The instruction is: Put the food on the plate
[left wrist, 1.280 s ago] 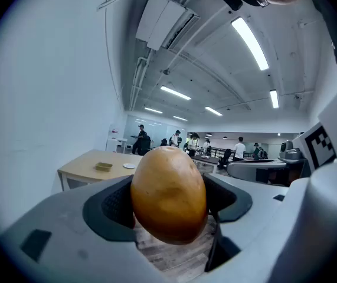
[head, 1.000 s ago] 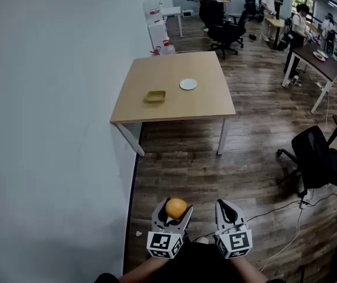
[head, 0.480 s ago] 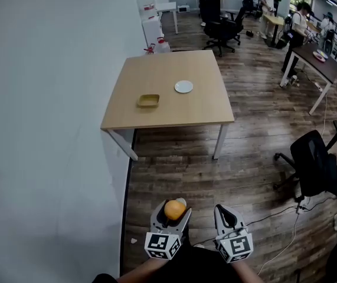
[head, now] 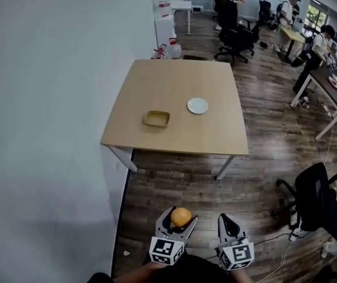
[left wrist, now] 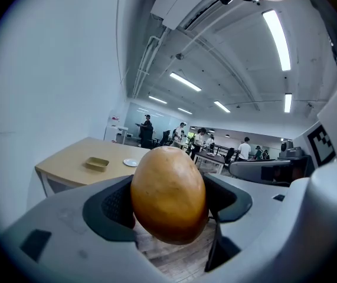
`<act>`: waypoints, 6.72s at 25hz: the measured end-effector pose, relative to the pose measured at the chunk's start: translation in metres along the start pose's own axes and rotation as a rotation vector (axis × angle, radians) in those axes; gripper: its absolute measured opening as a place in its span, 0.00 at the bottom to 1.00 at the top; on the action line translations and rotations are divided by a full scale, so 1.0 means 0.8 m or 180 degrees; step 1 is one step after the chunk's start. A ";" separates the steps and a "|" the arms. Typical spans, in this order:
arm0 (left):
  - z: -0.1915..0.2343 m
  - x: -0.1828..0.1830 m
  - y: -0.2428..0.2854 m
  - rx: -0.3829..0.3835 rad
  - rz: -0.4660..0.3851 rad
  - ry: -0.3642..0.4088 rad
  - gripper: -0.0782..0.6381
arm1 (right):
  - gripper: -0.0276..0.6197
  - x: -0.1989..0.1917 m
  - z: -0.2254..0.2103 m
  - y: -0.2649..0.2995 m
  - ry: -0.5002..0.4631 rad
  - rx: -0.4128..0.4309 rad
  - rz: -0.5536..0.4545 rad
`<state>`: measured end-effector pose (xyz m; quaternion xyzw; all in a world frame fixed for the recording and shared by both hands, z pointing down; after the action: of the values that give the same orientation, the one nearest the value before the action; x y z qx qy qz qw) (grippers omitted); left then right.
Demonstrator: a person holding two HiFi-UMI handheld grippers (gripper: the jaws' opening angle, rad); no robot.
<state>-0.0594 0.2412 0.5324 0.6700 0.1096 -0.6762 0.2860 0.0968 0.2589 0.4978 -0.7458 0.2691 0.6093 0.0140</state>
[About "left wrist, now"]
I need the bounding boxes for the dark office table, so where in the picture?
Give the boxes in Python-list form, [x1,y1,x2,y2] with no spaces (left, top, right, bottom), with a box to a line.
[192,150,227,175]

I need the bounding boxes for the white ceiling pipes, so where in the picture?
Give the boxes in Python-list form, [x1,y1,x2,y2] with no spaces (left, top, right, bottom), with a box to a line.
[132,28,171,100]

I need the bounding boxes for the black office chair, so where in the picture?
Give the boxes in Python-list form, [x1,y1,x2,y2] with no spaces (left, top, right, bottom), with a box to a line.
[158,130,172,147]

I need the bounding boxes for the brown potato food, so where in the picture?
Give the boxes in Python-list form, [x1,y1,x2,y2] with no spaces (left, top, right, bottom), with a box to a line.
[130,146,210,246]

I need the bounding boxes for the tan rectangular dish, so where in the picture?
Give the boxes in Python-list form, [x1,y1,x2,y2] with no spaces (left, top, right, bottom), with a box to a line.
[84,156,110,173]

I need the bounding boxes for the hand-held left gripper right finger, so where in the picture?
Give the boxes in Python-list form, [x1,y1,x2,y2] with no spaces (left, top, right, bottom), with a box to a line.
[197,160,337,283]

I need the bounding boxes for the white cabinet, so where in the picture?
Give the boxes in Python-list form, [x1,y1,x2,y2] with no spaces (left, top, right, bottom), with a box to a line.
[104,124,129,144]

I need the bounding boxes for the person's dark shirt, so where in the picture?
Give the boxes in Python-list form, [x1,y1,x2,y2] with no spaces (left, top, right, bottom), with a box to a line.
[302,0,337,79]

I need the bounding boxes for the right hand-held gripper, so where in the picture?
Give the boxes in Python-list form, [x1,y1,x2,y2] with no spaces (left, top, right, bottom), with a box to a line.
[228,69,337,187]

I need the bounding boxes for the white ceiling air conditioner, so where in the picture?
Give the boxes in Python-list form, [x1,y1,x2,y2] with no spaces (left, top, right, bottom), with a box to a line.
[150,0,216,31]

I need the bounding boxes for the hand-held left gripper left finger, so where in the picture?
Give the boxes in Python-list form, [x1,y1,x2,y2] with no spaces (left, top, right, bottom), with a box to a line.
[1,175,169,283]

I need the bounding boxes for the light wooden table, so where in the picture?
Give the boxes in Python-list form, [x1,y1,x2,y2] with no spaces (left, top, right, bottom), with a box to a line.
[34,136,152,199]

